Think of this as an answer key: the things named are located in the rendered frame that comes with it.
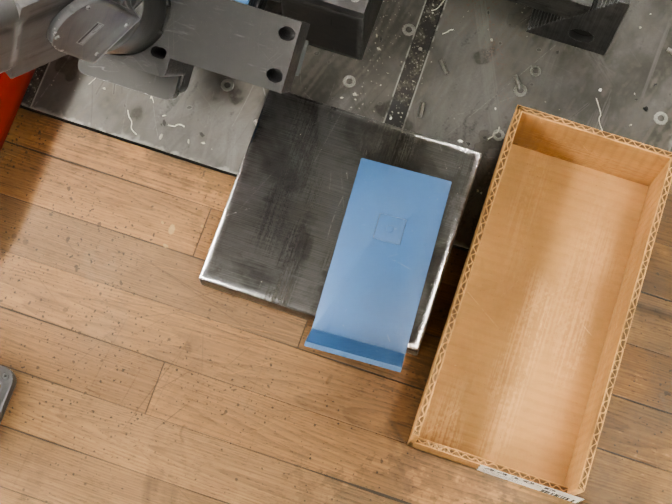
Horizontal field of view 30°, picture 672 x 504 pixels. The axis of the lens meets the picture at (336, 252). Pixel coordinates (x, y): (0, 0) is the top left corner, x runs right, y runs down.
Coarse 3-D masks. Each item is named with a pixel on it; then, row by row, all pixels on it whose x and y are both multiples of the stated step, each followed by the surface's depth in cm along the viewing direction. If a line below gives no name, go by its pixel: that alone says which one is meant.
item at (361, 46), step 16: (272, 0) 93; (288, 0) 93; (288, 16) 95; (304, 16) 94; (320, 16) 93; (336, 16) 92; (352, 16) 92; (368, 16) 94; (320, 32) 96; (336, 32) 95; (352, 32) 94; (368, 32) 97; (336, 48) 98; (352, 48) 97
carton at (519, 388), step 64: (512, 128) 90; (576, 128) 90; (512, 192) 95; (576, 192) 95; (640, 192) 95; (512, 256) 94; (576, 256) 94; (640, 256) 88; (448, 320) 86; (512, 320) 93; (576, 320) 93; (448, 384) 92; (512, 384) 92; (576, 384) 92; (448, 448) 88; (512, 448) 90; (576, 448) 89
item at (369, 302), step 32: (352, 192) 93; (384, 192) 93; (416, 192) 93; (448, 192) 93; (352, 224) 93; (416, 224) 93; (352, 256) 92; (384, 256) 92; (416, 256) 92; (352, 288) 91; (384, 288) 91; (416, 288) 91; (320, 320) 91; (352, 320) 91; (384, 320) 91; (352, 352) 88; (384, 352) 89
